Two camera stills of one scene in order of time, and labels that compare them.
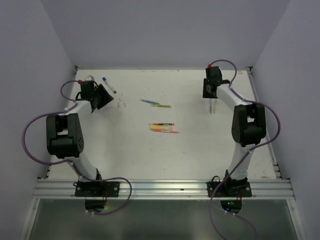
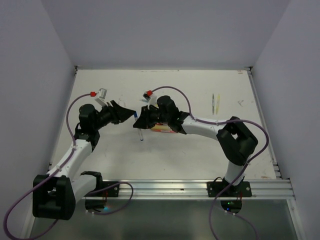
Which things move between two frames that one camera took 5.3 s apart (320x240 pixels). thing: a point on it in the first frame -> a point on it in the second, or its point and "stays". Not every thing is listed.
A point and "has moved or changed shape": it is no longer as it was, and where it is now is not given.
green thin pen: [210, 105] has moved or changed shape
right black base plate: [229, 189] stays
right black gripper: [205, 93] -> [144, 121]
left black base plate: [95, 188] stays
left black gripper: [106, 98] -> [122, 114]
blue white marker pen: [104, 79] -> [140, 134]
